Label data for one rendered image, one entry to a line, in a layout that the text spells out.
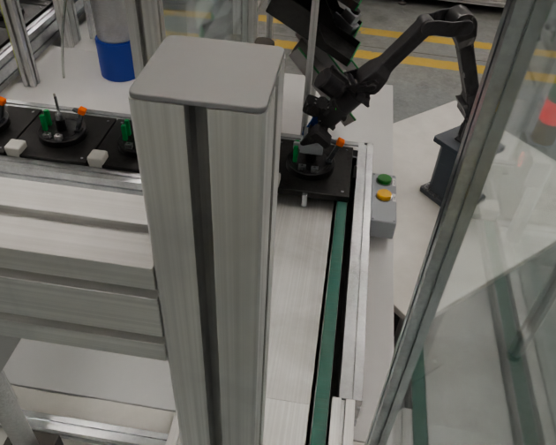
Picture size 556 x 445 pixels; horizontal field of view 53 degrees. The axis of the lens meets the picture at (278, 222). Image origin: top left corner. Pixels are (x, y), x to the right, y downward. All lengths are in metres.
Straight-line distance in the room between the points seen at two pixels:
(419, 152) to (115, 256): 1.69
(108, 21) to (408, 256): 1.34
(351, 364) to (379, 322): 0.23
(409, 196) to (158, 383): 0.93
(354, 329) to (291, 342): 0.14
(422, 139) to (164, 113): 1.81
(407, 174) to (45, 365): 1.18
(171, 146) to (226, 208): 0.04
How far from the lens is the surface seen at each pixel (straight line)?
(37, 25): 2.57
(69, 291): 0.36
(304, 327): 1.28
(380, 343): 1.35
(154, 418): 1.23
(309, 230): 1.49
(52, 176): 1.69
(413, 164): 1.89
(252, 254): 0.29
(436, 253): 0.65
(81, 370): 1.32
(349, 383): 1.16
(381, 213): 1.51
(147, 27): 0.61
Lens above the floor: 1.93
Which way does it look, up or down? 42 degrees down
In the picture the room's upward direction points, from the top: 4 degrees clockwise
